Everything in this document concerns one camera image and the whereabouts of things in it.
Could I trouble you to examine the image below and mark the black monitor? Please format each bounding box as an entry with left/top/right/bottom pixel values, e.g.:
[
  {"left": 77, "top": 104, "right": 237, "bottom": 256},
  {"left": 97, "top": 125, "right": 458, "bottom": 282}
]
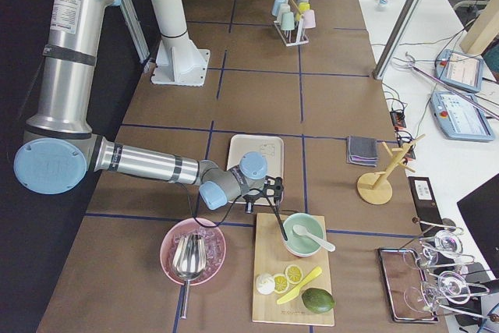
[{"left": 458, "top": 175, "right": 499, "bottom": 277}]

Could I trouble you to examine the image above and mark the aluminium frame post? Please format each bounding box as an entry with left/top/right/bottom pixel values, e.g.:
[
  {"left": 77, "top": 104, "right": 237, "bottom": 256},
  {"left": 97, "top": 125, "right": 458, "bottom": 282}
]
[{"left": 373, "top": 0, "right": 422, "bottom": 80}]

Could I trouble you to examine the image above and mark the folded grey cloth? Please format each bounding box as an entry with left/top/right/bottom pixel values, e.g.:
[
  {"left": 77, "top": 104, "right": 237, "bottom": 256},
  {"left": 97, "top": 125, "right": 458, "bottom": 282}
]
[{"left": 346, "top": 136, "right": 378, "bottom": 167}]

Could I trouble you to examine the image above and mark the white plastic spoon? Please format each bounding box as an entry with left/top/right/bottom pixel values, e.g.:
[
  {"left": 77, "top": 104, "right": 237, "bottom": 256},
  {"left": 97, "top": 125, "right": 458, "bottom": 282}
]
[{"left": 292, "top": 225, "right": 336, "bottom": 252}]

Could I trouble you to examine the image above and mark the mint green bowl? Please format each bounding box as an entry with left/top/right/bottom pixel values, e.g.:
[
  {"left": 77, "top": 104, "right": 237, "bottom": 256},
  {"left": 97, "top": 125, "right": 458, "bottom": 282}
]
[{"left": 283, "top": 213, "right": 326, "bottom": 257}]

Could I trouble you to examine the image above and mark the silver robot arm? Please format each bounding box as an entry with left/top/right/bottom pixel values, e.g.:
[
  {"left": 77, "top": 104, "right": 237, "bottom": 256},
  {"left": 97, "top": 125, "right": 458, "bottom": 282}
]
[{"left": 13, "top": 0, "right": 284, "bottom": 212}]

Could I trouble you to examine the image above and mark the pink bowl of ice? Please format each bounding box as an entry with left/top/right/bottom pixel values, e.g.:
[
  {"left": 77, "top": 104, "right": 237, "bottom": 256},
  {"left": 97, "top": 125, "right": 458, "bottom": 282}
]
[{"left": 160, "top": 218, "right": 228, "bottom": 286}]

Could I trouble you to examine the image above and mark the yellow plastic knife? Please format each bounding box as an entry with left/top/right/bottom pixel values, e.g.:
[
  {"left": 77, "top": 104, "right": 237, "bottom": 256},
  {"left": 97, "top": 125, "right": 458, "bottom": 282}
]
[{"left": 276, "top": 266, "right": 323, "bottom": 305}]

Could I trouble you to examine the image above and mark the yellow plastic cup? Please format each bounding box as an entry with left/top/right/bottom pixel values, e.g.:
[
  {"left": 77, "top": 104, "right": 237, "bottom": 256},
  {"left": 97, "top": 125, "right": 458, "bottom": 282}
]
[{"left": 296, "top": 2, "right": 310, "bottom": 22}]

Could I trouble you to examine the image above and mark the lower teach pendant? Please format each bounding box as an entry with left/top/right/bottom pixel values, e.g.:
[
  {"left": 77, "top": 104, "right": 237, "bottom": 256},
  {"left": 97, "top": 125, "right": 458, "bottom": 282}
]
[{"left": 430, "top": 91, "right": 495, "bottom": 142}]

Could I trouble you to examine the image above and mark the wooden mug tree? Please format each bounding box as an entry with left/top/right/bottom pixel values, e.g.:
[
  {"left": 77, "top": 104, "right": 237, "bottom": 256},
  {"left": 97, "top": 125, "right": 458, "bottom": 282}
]
[{"left": 356, "top": 134, "right": 425, "bottom": 205}]

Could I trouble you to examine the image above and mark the green plastic cup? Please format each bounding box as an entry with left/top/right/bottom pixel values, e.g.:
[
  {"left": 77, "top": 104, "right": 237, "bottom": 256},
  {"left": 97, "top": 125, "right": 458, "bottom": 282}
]
[{"left": 280, "top": 12, "right": 295, "bottom": 31}]

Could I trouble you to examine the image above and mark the black metal tray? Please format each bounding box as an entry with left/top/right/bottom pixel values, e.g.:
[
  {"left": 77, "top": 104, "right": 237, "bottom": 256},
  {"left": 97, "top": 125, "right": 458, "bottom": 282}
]
[{"left": 377, "top": 247, "right": 439, "bottom": 324}]

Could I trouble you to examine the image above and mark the wooden cutting board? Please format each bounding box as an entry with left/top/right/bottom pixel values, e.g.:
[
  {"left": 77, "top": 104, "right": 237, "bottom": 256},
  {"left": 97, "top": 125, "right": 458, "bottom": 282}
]
[{"left": 252, "top": 213, "right": 335, "bottom": 327}]

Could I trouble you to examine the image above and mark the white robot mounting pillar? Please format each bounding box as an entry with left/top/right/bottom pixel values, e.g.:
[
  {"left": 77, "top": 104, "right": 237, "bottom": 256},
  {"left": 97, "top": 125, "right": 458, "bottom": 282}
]
[{"left": 151, "top": 0, "right": 210, "bottom": 87}]

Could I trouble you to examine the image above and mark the green avocado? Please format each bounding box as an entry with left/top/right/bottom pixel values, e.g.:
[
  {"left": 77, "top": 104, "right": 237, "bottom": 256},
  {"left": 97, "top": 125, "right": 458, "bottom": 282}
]
[{"left": 301, "top": 288, "right": 336, "bottom": 314}]

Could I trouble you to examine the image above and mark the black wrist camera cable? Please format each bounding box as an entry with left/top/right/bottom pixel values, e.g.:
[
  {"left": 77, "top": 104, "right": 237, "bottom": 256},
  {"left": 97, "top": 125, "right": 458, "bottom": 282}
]
[{"left": 186, "top": 182, "right": 250, "bottom": 228}]

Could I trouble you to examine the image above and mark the light blue plastic cup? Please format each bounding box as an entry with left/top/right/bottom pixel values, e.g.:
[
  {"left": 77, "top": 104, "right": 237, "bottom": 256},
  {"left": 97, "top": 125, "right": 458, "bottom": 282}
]
[{"left": 271, "top": 0, "right": 287, "bottom": 17}]

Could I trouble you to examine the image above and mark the white cup drying rack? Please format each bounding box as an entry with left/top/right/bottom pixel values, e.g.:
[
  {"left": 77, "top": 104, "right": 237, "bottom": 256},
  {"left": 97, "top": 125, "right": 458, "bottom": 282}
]
[{"left": 273, "top": 0, "right": 310, "bottom": 47}]

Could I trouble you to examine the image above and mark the teach pendant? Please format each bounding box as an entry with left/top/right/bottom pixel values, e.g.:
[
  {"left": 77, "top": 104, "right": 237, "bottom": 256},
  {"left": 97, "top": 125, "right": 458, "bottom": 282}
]
[
  {"left": 430, "top": 91, "right": 495, "bottom": 142},
  {"left": 435, "top": 49, "right": 484, "bottom": 94}
]

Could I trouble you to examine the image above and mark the pink plastic cup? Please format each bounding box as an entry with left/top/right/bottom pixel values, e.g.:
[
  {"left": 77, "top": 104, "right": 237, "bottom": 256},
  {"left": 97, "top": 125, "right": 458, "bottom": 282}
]
[{"left": 302, "top": 9, "right": 316, "bottom": 30}]

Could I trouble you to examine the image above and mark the reacher grabber tool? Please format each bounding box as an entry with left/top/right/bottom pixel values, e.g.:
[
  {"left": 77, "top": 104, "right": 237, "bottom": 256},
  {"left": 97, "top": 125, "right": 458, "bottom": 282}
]
[{"left": 405, "top": 52, "right": 499, "bottom": 120}]

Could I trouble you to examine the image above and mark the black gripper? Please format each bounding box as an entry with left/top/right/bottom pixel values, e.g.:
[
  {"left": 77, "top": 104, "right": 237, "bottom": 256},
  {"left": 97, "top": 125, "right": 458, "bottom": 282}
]
[{"left": 245, "top": 176, "right": 288, "bottom": 240}]

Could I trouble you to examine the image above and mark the electronics board with wires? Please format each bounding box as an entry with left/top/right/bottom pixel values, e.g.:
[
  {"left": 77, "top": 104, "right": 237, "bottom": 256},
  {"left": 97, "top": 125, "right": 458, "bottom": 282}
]
[{"left": 384, "top": 91, "right": 414, "bottom": 147}]

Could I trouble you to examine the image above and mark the wine glass rack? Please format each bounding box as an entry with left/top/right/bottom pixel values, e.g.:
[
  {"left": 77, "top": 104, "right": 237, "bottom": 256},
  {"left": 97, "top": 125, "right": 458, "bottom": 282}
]
[{"left": 403, "top": 217, "right": 498, "bottom": 324}]

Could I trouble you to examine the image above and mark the black box with label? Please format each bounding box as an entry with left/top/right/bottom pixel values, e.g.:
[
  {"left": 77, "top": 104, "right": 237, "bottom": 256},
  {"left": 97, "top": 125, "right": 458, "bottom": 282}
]
[{"left": 408, "top": 176, "right": 442, "bottom": 224}]

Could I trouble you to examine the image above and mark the white garlic bulb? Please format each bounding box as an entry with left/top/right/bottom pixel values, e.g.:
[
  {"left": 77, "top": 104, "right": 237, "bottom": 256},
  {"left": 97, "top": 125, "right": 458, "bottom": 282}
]
[{"left": 255, "top": 273, "right": 275, "bottom": 295}]

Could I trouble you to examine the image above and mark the lemon slice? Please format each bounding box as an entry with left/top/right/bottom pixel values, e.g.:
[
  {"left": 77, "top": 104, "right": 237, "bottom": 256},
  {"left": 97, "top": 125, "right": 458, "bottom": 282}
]
[
  {"left": 284, "top": 264, "right": 304, "bottom": 285},
  {"left": 272, "top": 273, "right": 289, "bottom": 294}
]

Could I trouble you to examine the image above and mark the metal ice scoop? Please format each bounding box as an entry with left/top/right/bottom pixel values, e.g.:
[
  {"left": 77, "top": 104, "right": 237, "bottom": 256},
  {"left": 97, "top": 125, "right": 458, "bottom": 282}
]
[{"left": 172, "top": 233, "right": 207, "bottom": 319}]

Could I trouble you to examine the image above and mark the upper teach pendant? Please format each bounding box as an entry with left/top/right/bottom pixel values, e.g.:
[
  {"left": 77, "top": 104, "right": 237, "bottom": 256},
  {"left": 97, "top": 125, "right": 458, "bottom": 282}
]
[{"left": 435, "top": 49, "right": 484, "bottom": 94}]

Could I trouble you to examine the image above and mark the cream rectangular tray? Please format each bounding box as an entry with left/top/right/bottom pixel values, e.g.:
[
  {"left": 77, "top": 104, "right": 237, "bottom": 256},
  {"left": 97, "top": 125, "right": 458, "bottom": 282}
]
[{"left": 226, "top": 134, "right": 285, "bottom": 205}]

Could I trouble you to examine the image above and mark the beige plastic cup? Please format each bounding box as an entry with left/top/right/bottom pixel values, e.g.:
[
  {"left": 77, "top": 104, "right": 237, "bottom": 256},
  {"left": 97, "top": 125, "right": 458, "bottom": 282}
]
[{"left": 276, "top": 3, "right": 291, "bottom": 23}]

